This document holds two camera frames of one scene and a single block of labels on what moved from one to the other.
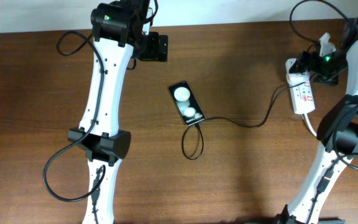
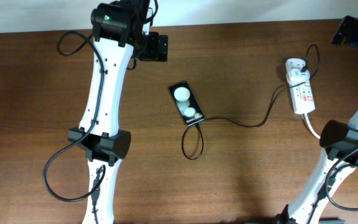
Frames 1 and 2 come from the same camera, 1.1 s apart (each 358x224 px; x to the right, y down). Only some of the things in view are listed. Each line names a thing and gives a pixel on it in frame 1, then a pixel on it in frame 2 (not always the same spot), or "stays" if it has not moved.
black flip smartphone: [186, 102] stays
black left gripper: [157, 50] stays
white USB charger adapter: [298, 79] stays
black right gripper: [312, 60] → [356, 27]
